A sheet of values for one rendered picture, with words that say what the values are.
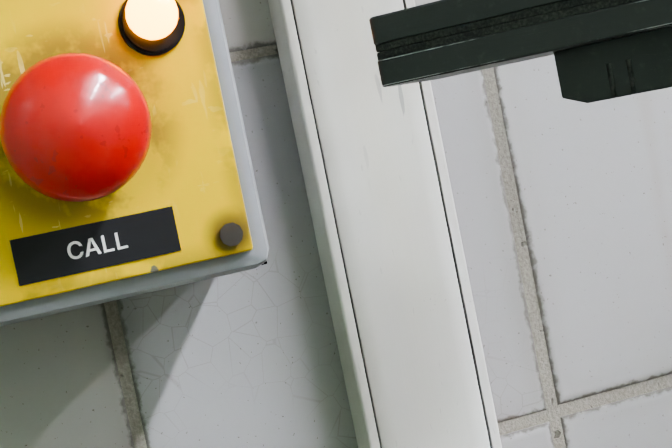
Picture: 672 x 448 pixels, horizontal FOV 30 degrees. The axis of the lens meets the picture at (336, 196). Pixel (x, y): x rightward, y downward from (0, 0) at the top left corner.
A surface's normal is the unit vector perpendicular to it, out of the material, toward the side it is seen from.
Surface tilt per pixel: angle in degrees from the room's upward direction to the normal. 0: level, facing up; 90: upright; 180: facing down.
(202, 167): 90
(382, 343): 90
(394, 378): 90
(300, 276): 90
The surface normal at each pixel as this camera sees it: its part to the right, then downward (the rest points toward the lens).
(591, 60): -0.48, 0.15
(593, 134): 0.27, 0.00
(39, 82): -0.16, -0.42
